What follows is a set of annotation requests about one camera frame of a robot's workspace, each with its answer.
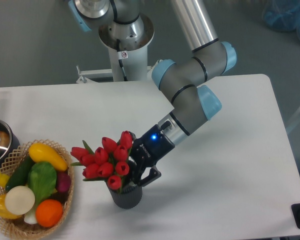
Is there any dark grey ribbed vase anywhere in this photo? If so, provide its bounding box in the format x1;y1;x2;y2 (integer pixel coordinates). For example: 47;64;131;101
107;159;143;210

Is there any purple red onion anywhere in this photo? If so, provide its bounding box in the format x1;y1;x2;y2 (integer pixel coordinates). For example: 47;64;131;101
55;172;72;193

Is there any yellow squash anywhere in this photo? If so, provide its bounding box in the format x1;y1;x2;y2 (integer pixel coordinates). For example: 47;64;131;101
28;142;68;172

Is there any orange fruit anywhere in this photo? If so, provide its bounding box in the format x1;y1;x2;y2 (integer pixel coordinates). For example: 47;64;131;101
35;199;63;228

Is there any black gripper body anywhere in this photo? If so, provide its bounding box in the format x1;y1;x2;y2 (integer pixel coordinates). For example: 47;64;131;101
130;124;175;169

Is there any yellow bell pepper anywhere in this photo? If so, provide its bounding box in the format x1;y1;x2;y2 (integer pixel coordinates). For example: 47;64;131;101
0;194;22;220

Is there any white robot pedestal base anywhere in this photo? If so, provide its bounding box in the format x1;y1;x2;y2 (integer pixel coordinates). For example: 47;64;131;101
75;32;163;84

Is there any yellow banana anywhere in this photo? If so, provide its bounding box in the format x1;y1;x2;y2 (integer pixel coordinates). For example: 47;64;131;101
0;171;10;189

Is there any red tulip bouquet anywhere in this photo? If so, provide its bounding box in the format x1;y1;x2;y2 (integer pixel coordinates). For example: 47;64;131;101
70;130;134;194

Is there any white round onion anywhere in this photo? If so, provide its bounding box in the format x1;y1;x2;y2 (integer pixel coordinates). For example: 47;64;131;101
4;185;35;215

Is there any green lettuce leaf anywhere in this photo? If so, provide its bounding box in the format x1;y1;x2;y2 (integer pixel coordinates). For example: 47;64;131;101
27;161;57;207

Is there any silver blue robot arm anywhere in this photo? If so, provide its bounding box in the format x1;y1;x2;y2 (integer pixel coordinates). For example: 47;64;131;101
68;0;237;190

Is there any blue plastic bag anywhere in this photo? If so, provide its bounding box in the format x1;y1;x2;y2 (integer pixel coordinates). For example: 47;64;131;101
262;0;300;41

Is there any woven wicker basket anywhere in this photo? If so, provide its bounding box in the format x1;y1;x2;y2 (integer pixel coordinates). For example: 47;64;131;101
0;139;75;240

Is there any dark green cucumber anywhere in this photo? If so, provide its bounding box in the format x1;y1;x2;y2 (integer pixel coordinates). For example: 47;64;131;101
5;155;35;192

